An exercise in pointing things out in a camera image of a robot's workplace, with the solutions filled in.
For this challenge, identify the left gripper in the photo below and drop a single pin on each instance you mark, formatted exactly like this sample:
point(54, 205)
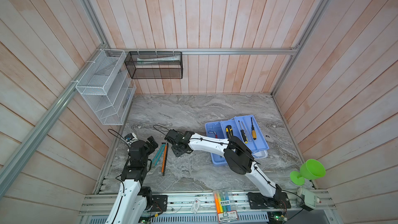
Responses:
point(151, 149)

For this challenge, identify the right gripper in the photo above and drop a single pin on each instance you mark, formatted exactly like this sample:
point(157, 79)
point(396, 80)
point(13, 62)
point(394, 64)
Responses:
point(174, 149)

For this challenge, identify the teal utility knife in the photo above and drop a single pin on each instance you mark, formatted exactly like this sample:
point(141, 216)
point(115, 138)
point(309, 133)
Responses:
point(159, 154)

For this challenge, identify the orange handled tool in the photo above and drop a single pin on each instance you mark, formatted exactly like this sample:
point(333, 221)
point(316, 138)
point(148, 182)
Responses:
point(164, 159)

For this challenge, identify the black yellow large screwdriver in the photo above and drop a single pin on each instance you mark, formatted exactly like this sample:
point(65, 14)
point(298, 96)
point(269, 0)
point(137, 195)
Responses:
point(229, 131)

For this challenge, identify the small yellow black screwdriver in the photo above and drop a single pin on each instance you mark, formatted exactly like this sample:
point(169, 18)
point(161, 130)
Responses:
point(253, 130)

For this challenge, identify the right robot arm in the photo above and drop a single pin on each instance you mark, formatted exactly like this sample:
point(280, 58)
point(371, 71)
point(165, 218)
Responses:
point(239, 159)

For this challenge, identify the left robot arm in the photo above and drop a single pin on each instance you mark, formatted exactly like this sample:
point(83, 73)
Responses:
point(133, 199)

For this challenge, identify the highlighter marker pack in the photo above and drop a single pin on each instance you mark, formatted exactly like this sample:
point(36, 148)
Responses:
point(225, 206)

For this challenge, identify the white paper tag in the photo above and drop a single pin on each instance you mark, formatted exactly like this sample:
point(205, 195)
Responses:
point(195, 206)

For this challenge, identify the black mesh basket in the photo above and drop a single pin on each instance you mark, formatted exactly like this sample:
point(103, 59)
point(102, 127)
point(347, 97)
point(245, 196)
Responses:
point(154, 64)

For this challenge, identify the green plastic cup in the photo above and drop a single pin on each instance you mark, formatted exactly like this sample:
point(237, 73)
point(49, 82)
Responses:
point(310, 170)

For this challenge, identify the white power box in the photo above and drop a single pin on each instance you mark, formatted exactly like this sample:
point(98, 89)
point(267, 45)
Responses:
point(307, 199)

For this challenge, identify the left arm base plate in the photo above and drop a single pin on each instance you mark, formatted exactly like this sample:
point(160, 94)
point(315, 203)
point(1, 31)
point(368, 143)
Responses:
point(156, 203)

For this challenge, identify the white wire mesh shelf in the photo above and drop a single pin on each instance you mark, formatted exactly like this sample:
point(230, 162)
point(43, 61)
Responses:
point(107, 88)

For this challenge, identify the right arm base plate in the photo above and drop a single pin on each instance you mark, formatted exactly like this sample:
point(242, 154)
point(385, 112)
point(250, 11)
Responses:
point(258, 201)

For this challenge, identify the aluminium frame rail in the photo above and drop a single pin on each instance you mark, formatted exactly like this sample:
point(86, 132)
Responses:
point(219, 51)

